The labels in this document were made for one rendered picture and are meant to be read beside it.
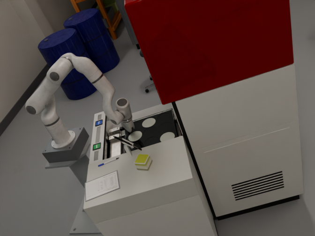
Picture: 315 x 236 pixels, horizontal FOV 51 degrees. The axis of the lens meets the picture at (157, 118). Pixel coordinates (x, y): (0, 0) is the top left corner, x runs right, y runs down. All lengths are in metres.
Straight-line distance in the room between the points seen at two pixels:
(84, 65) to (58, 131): 0.65
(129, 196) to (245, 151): 0.83
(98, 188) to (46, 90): 0.71
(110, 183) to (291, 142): 1.18
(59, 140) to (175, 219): 1.03
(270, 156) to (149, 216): 0.90
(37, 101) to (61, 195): 1.54
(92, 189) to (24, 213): 1.83
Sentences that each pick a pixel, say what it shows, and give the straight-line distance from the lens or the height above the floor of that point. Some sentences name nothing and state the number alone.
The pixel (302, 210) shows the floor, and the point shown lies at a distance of 2.73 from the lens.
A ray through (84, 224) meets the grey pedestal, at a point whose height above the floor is 0.02.
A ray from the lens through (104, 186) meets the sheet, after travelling 1.93.
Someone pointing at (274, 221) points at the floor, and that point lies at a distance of 2.68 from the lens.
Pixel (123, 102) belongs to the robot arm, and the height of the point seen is 1.22.
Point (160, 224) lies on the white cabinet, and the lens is 2.04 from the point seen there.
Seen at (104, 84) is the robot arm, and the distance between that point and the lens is 1.99.
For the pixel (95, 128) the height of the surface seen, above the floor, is 0.96.
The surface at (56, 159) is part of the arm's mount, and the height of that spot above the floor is 0.85.
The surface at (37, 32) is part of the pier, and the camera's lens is 6.09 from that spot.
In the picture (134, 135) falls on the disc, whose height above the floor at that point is 0.90.
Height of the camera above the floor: 2.27
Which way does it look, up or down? 36 degrees down
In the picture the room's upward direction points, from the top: 22 degrees counter-clockwise
